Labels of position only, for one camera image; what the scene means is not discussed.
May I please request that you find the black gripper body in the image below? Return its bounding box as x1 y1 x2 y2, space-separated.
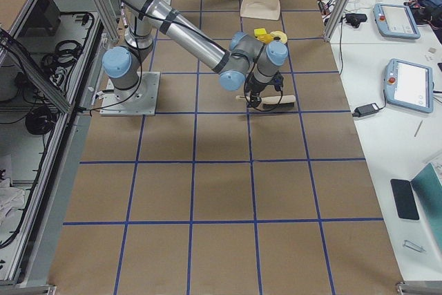
244 73 284 97

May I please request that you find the beige plastic dustpan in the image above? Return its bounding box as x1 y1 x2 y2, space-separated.
240 0 280 21

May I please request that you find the white crumpled cloth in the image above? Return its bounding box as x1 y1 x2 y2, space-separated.
1 178 25 223

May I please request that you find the orange yellow toy fruit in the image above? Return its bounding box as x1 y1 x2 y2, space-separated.
258 34 273 44

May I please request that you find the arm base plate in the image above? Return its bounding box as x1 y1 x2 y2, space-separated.
99 71 161 116

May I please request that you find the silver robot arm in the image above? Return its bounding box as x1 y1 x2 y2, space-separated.
121 0 288 108

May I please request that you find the teal notebook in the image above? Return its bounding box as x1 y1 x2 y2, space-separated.
412 162 442 247

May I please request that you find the beige hand brush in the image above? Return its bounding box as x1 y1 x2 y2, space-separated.
236 95 296 112

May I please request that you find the far blue teach pendant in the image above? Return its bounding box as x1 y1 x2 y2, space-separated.
373 3 421 39

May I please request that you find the black webcam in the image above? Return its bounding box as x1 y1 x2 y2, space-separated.
345 13 367 28

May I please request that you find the pale melon slice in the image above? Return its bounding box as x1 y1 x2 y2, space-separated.
270 30 288 44

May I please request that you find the blue teach pendant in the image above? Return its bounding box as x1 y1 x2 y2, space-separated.
373 3 421 39
383 59 434 113

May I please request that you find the black smartphone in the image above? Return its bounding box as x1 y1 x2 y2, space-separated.
390 179 419 220

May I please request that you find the yellow sponge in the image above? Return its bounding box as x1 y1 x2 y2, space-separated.
253 28 267 37

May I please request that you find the black power adapter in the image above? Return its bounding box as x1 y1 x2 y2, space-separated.
352 103 381 117

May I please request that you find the near blue teach pendant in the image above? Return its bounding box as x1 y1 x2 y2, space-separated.
383 59 434 113

